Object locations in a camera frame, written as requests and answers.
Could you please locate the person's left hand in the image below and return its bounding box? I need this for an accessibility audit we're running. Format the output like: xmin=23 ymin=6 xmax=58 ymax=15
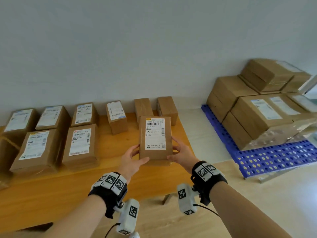
xmin=116 ymin=144 xmax=150 ymax=182

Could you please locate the person's right hand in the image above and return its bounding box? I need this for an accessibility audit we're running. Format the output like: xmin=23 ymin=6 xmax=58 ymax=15
xmin=167 ymin=136 xmax=200 ymax=174

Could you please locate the pile of brown cardboard parcels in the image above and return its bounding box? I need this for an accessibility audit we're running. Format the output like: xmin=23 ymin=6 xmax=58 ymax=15
xmin=0 ymin=96 xmax=179 ymax=190

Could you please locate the blue perforated plastic pallet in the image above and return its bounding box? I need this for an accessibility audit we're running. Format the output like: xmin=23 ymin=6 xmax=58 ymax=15
xmin=201 ymin=104 xmax=317 ymax=180

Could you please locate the person's left forearm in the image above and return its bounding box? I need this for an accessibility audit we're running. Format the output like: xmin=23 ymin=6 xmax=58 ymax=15
xmin=41 ymin=194 xmax=107 ymax=238

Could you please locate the person's right forearm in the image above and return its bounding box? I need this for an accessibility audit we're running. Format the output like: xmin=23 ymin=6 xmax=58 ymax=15
xmin=210 ymin=182 xmax=293 ymax=238

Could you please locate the orange wooden table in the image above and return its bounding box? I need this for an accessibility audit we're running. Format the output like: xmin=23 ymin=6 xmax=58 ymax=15
xmin=0 ymin=110 xmax=196 ymax=238

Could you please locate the white low table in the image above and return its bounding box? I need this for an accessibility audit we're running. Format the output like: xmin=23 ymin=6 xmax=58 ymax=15
xmin=177 ymin=107 xmax=317 ymax=182

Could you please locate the black wristband with marker tags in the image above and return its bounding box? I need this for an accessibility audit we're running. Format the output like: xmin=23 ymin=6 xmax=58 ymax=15
xmin=88 ymin=172 xmax=128 ymax=219
xmin=191 ymin=160 xmax=228 ymax=206

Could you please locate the grey metal shelf rack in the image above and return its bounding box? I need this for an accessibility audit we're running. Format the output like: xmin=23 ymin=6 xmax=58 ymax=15
xmin=296 ymin=75 xmax=317 ymax=97

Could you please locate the white marker-tagged wrist camera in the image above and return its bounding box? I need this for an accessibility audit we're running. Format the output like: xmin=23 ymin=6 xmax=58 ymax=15
xmin=176 ymin=183 xmax=198 ymax=216
xmin=115 ymin=198 xmax=140 ymax=235

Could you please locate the black camera cable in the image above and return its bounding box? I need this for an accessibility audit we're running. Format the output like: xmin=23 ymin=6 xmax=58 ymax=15
xmin=104 ymin=222 xmax=121 ymax=238
xmin=193 ymin=204 xmax=220 ymax=218

